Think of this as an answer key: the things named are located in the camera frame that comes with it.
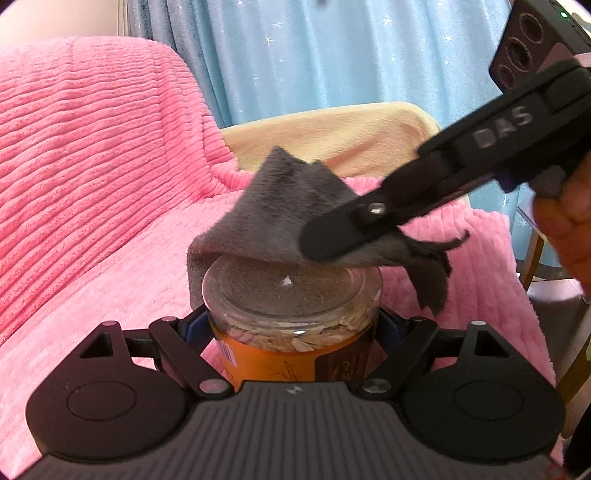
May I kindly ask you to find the clear jar with yellow label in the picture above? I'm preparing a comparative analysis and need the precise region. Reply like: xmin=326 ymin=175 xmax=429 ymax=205
xmin=201 ymin=255 xmax=383 ymax=388

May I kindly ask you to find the grey microfibre cloth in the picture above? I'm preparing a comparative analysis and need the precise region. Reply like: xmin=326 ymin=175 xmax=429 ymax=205
xmin=186 ymin=146 xmax=469 ymax=315

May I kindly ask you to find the person's right hand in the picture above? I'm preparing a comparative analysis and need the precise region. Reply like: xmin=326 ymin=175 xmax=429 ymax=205
xmin=533 ymin=154 xmax=591 ymax=296

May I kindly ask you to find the cream yellow cushion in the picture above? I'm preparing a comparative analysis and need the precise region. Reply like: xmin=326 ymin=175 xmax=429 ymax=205
xmin=221 ymin=102 xmax=441 ymax=178

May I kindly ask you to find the wooden chair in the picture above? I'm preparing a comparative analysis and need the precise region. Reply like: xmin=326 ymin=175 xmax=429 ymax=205
xmin=514 ymin=207 xmax=591 ymax=407

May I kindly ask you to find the pink ribbed blanket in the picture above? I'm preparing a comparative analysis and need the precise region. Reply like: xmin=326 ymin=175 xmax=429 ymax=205
xmin=1 ymin=37 xmax=562 ymax=479

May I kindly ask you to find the light blue star curtain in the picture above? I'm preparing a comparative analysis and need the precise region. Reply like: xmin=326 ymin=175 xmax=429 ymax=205
xmin=124 ymin=0 xmax=562 ymax=269

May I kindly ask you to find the black camera box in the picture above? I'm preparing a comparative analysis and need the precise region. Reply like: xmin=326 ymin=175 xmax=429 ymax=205
xmin=489 ymin=0 xmax=590 ymax=92

